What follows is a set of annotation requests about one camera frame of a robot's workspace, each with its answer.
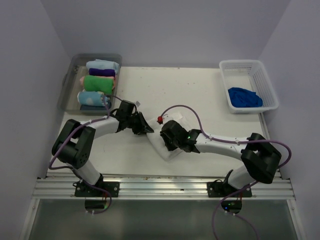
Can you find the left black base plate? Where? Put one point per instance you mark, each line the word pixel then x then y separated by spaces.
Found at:
pixel 83 190

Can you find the grey plastic tray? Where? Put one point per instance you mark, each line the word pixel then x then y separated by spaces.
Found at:
pixel 71 86

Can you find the light blue rolled towel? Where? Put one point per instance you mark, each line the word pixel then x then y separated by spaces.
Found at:
pixel 102 65

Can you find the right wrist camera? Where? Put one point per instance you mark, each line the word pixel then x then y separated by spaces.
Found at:
pixel 162 119

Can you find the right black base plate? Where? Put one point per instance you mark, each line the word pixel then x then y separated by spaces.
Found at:
pixel 217 189

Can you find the aluminium mounting rail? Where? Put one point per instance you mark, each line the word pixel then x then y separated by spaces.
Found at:
pixel 60 186

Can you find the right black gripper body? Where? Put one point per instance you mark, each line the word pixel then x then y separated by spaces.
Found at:
pixel 176 142

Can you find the green rolled towel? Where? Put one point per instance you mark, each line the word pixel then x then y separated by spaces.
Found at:
pixel 96 84

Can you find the white towel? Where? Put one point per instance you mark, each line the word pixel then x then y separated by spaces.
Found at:
pixel 161 143

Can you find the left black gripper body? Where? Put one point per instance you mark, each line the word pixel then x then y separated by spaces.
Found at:
pixel 131 123

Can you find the pink rolled towel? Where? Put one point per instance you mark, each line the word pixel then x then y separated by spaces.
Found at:
pixel 81 81

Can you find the blue crumpled towel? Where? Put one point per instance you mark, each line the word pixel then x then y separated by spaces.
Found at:
pixel 243 98

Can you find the purple rolled towel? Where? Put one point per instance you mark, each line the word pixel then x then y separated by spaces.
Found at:
pixel 102 72

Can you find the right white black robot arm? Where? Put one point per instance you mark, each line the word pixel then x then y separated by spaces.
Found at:
pixel 260 158

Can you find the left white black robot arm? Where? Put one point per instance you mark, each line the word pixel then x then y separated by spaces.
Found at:
pixel 73 145

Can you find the white plastic basket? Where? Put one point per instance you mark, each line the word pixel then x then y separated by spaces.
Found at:
pixel 249 75

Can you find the blue cloud pattern towel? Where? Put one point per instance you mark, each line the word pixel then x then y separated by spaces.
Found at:
pixel 92 98

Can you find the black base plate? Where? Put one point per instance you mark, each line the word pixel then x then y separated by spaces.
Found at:
pixel 217 189
pixel 83 190

